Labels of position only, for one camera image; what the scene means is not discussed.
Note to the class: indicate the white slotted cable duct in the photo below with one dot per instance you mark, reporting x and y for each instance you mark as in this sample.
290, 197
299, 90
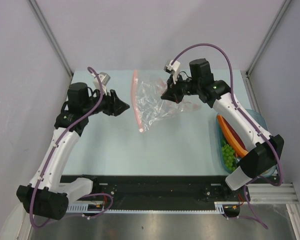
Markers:
82, 208

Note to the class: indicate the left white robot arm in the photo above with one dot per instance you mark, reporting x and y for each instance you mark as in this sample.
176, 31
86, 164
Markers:
43, 196

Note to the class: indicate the clear zip top bag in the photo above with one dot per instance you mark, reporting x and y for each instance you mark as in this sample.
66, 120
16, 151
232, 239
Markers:
149, 109

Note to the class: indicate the green toy grapes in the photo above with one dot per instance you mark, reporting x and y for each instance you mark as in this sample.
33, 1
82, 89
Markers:
229, 156

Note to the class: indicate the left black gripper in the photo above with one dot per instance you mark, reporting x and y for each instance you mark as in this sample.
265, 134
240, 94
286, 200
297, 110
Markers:
114, 105

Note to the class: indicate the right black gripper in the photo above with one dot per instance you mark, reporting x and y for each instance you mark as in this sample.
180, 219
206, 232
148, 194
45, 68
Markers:
172, 93

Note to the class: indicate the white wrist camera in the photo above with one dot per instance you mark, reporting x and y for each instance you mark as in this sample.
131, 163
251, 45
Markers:
104, 78
173, 68

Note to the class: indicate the aluminium frame profile right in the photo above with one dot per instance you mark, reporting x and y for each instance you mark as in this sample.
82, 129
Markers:
266, 194

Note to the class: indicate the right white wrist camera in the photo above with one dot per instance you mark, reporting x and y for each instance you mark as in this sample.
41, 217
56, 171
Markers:
173, 68

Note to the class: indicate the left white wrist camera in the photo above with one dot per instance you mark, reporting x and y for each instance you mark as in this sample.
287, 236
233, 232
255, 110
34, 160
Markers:
104, 78

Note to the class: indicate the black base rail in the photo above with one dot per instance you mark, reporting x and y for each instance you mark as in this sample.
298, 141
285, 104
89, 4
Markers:
161, 193

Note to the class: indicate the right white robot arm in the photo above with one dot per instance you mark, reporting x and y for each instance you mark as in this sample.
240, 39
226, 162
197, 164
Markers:
264, 149

